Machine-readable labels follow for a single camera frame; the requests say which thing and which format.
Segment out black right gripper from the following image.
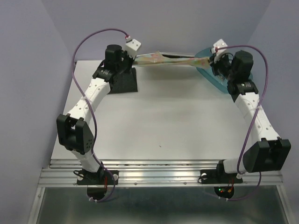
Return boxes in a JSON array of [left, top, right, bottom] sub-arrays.
[[209, 53, 236, 81]]

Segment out dark dotted skirt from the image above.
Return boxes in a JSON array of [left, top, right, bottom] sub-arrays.
[[109, 68, 138, 94]]

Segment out pastel floral skirt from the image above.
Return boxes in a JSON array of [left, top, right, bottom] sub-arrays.
[[133, 51, 210, 69]]

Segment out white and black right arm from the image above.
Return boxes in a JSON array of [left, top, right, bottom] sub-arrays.
[[209, 49, 291, 182]]

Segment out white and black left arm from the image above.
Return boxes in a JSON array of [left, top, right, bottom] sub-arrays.
[[57, 40, 141, 185]]

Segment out teal plastic basket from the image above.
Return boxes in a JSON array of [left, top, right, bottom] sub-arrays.
[[198, 46, 258, 99]]

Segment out metal lower shelf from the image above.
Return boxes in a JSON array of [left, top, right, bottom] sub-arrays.
[[29, 186, 289, 224]]

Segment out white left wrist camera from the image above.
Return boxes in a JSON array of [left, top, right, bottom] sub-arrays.
[[124, 36, 142, 59]]

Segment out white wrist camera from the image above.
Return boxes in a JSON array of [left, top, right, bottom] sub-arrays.
[[210, 39, 228, 63], [124, 36, 142, 59]]

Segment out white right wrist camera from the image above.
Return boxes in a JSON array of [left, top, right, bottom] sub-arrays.
[[210, 39, 228, 63]]

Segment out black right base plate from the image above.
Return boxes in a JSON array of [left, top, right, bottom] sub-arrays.
[[198, 169, 243, 184]]

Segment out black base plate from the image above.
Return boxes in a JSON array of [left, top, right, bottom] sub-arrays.
[[73, 169, 119, 186], [198, 169, 243, 184]]

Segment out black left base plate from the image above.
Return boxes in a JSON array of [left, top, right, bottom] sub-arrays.
[[73, 169, 119, 186]]

